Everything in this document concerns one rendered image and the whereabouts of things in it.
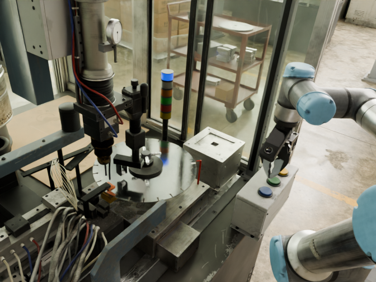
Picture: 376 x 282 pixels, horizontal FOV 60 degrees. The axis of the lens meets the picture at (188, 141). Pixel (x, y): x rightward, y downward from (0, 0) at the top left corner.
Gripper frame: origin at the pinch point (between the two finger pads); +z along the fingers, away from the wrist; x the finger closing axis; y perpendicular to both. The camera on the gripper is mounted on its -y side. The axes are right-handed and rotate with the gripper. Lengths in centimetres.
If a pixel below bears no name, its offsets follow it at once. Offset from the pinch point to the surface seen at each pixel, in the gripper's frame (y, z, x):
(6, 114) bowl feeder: -29, 4, 99
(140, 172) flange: -24.0, 1.1, 32.2
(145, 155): -20.6, -3.2, 33.0
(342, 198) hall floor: 139, 97, -19
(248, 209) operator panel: -6.1, 11.2, 2.1
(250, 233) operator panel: -6.1, 20.3, -0.5
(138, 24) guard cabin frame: 25, -27, 78
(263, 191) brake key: -0.3, 6.4, 0.6
